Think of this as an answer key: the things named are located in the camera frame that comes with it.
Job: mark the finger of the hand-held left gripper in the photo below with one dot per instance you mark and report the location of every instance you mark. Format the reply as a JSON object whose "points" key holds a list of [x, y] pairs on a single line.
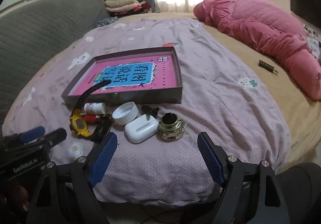
{"points": [[55, 136], [32, 134]]}

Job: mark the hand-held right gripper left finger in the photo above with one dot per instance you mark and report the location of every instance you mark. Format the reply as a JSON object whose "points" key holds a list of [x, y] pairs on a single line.
{"points": [[105, 156]]}

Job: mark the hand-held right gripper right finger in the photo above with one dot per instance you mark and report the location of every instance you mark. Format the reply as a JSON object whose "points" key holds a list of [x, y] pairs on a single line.
{"points": [[210, 158]]}

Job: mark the black gold lipstick tube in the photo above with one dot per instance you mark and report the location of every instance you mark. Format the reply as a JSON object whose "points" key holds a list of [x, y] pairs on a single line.
{"points": [[102, 128]]}

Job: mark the red and black tube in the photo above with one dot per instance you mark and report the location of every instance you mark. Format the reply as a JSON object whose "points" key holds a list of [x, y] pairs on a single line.
{"points": [[90, 119]]}

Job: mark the white earbuds case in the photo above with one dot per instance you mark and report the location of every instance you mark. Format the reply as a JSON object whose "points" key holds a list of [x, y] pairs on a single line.
{"points": [[140, 129]]}

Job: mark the white ribbed bottle cap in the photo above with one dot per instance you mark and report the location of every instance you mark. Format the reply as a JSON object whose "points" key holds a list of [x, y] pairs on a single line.
{"points": [[125, 113]]}

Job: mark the white pill bottle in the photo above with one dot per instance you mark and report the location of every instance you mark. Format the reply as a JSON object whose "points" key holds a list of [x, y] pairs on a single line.
{"points": [[95, 108]]}

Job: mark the brass threaded metal fitting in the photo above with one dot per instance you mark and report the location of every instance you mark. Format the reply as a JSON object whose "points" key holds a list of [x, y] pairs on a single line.
{"points": [[170, 128]]}

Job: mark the shallow grey cardboard box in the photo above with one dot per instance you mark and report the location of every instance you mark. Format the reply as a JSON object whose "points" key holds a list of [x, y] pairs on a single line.
{"points": [[125, 99]]}

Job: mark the black binder clip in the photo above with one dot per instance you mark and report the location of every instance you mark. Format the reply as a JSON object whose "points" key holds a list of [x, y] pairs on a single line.
{"points": [[148, 109]]}

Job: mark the purple printed blanket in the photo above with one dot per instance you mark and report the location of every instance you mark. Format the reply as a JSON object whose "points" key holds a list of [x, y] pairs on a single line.
{"points": [[213, 88]]}

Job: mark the pink and blue book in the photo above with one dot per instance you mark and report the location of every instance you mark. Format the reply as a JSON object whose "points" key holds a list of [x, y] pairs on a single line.
{"points": [[150, 70]]}

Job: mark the grey quilted headboard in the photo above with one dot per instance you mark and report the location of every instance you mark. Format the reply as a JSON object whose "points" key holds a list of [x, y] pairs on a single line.
{"points": [[37, 33]]}

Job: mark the tan bed sheet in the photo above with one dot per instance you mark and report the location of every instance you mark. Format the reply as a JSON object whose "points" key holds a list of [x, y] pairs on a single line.
{"points": [[238, 50]]}

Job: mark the dark patterned cloth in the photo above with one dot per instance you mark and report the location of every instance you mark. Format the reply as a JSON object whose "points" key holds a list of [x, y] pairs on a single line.
{"points": [[105, 22]]}

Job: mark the pink quilted duvet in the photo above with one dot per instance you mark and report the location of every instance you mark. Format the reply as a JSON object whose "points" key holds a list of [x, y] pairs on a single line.
{"points": [[263, 28]]}

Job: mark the pile of folded clothes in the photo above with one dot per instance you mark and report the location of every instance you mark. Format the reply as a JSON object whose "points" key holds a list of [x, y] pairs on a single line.
{"points": [[120, 4]]}

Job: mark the black wall television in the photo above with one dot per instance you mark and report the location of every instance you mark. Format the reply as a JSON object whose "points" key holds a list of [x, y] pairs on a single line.
{"points": [[301, 5]]}

